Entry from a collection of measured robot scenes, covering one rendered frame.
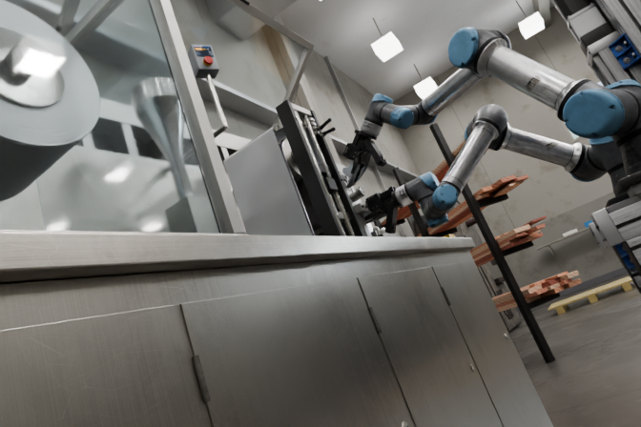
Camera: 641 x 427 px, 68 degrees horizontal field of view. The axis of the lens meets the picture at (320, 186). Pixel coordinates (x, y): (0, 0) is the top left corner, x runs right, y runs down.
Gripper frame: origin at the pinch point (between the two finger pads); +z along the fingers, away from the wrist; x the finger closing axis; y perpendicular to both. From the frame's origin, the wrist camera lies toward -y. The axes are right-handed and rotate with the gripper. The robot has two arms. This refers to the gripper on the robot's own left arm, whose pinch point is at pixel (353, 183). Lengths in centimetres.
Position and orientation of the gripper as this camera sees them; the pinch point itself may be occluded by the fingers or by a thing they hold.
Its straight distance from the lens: 185.3
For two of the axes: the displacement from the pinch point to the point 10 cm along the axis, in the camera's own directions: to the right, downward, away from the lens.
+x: -5.2, -1.0, -8.5
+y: -7.7, -3.9, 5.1
